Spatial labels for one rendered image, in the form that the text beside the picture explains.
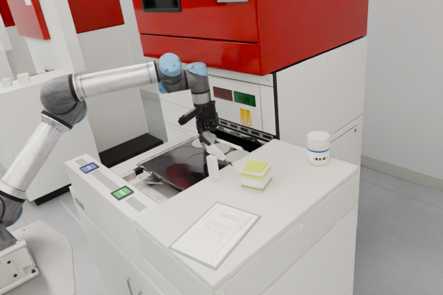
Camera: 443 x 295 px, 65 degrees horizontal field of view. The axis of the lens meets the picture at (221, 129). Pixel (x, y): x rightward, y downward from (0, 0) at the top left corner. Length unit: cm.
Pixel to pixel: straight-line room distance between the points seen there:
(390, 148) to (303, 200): 195
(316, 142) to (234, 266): 49
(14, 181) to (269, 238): 87
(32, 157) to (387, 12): 223
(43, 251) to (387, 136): 237
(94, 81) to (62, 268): 58
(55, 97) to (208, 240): 68
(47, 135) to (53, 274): 46
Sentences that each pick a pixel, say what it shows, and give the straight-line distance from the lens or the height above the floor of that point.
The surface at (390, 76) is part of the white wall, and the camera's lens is 273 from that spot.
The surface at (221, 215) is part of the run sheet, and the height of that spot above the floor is 97.
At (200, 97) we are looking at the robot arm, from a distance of 135.
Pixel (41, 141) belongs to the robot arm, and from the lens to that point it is 135.
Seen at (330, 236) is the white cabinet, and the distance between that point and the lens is 118.
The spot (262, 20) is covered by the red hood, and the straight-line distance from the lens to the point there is 122.
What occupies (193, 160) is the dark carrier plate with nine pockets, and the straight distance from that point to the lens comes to 141.
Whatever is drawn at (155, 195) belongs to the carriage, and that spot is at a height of 88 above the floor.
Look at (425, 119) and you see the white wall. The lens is 274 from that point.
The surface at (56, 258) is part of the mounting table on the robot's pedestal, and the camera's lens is 127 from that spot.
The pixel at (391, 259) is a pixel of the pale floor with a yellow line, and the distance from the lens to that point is 230.
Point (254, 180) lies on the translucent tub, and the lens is 104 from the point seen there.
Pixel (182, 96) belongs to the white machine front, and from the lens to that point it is 175.
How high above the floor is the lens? 157
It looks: 24 degrees down
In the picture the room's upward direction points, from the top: 7 degrees counter-clockwise
